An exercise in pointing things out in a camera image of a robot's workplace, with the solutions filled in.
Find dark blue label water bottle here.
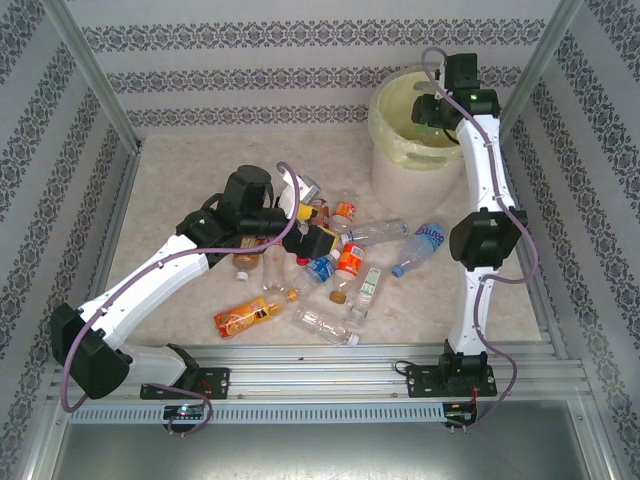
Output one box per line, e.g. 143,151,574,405
289,248,342,296

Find orange label bottle brown cap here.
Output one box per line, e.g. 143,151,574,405
328,243,367,305

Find amber tea bottle white cap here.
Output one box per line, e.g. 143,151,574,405
230,238,264,284

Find clear ribbed bottle logo cap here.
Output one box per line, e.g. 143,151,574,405
341,218,411,248

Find green white label clear bottle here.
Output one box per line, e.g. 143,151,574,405
345,267,384,321

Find crushed clear bottle white cap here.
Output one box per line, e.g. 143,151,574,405
292,305,361,347

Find orange juice bottle orange cap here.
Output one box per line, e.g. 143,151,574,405
213,289,300,341

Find light blue label water bottle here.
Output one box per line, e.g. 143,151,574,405
390,218,448,279

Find white ribbed waste bin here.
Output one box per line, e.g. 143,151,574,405
369,67,494,217

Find left controller circuit board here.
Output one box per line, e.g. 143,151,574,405
163,403,207,420

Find controller circuit board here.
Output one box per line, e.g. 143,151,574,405
163,403,207,420
444,402,479,426

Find grey metal sheet panel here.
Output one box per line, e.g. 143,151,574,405
29,422,616,480

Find right controller circuit board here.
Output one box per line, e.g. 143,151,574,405
444,402,479,426

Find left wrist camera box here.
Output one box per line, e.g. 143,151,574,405
277,172,322,209

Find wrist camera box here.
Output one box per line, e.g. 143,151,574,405
277,172,322,209
433,62,451,101

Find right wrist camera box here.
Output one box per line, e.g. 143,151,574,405
433,62,451,101

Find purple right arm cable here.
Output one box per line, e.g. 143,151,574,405
421,47,542,435

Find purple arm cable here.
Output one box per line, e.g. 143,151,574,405
421,47,542,435
59,160,302,437

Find aluminium frame post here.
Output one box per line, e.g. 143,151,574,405
485,0,585,154
39,0,145,154

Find aluminium side rail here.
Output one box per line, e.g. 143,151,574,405
487,142,571,361
69,144,146,366

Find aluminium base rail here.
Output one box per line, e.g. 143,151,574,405
47,341,599,401

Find slotted grey cable duct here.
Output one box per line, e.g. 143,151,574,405
67,401,447,425

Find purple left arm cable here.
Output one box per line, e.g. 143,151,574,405
59,160,302,437

